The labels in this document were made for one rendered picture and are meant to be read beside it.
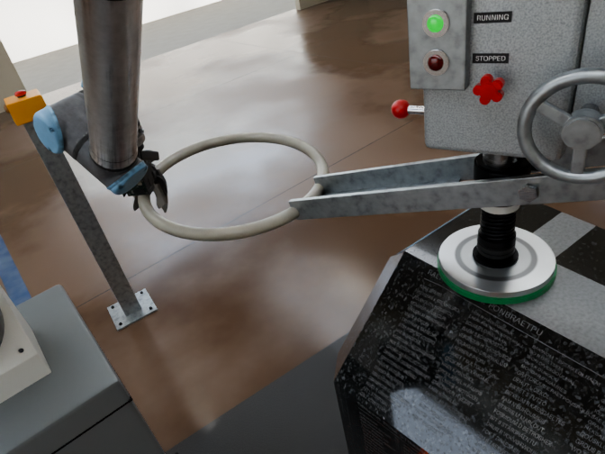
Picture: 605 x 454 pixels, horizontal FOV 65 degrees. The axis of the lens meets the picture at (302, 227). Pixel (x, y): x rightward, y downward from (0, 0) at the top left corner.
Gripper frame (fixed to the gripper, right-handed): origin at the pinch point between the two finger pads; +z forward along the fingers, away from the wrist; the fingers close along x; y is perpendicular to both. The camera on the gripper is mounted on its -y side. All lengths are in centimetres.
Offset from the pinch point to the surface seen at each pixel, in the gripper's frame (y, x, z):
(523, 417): 59, 78, 9
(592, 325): 50, 90, -2
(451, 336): 44, 69, 7
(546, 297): 43, 86, -2
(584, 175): 51, 81, -33
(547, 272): 39, 87, -4
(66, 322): 38.4, -9.2, 1.3
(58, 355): 47.5, -6.4, 0.7
